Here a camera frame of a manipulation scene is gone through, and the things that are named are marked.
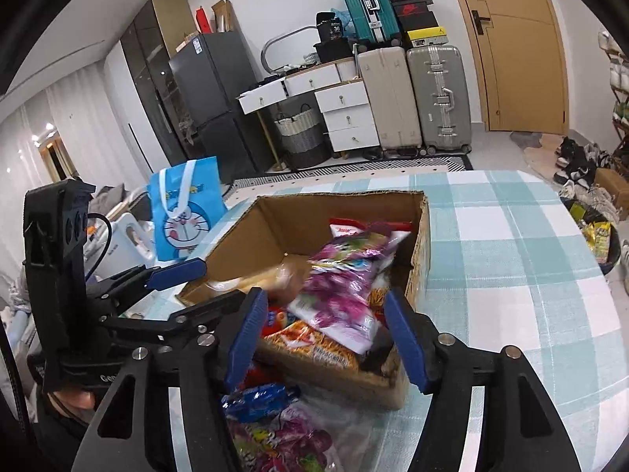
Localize blue cookie pack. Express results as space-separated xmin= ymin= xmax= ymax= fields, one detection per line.
xmin=222 ymin=382 xmax=302 ymax=423

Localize red triangular corn snack bag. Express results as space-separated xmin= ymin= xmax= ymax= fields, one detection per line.
xmin=261 ymin=307 xmax=359 ymax=371

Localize purple snack bag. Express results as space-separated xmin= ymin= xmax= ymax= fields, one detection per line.
xmin=288 ymin=227 xmax=410 ymax=355
xmin=228 ymin=401 xmax=343 ymax=472

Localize white red noodle snack bag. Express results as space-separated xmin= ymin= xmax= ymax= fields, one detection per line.
xmin=328 ymin=218 xmax=413 ymax=246

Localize black bin with snacks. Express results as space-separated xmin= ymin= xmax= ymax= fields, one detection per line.
xmin=560 ymin=197 xmax=622 ymax=276

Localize person's left hand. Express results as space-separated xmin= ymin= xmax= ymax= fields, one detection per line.
xmin=48 ymin=387 xmax=96 ymax=426

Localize white electric kettle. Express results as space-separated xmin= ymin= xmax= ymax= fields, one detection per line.
xmin=84 ymin=212 xmax=157 ymax=280

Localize blue Doraemon tote bag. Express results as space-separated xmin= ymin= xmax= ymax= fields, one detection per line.
xmin=148 ymin=157 xmax=227 ymax=261

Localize SF cardboard box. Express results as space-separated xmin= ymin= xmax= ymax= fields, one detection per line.
xmin=178 ymin=191 xmax=431 ymax=410

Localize checkered teal tablecloth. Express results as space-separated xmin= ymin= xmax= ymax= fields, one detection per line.
xmin=142 ymin=168 xmax=629 ymax=472

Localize woven laundry basket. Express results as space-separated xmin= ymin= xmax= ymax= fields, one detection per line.
xmin=274 ymin=103 xmax=331 ymax=171

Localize black refrigerator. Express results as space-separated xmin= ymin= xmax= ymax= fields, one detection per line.
xmin=169 ymin=31 xmax=275 ymax=184

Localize white drawer cabinet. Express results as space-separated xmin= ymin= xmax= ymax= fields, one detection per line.
xmin=237 ymin=57 xmax=381 ymax=152

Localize dark glass cabinet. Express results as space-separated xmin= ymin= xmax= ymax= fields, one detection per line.
xmin=120 ymin=0 xmax=196 ymax=165

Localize beige hard suitcase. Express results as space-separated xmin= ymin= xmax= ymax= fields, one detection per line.
xmin=357 ymin=46 xmax=422 ymax=150

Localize silver hard suitcase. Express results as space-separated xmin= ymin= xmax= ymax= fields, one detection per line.
xmin=406 ymin=45 xmax=472 ymax=155

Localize teal hard suitcase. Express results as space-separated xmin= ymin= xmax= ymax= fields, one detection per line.
xmin=344 ymin=0 xmax=402 ymax=46

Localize stacked shoe boxes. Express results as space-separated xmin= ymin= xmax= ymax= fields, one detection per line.
xmin=389 ymin=0 xmax=449 ymax=49

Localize wooden shoe rack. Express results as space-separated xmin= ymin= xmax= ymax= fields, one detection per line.
xmin=598 ymin=30 xmax=629 ymax=179

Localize wooden door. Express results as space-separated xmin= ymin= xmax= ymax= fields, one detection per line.
xmin=457 ymin=0 xmax=569 ymax=135

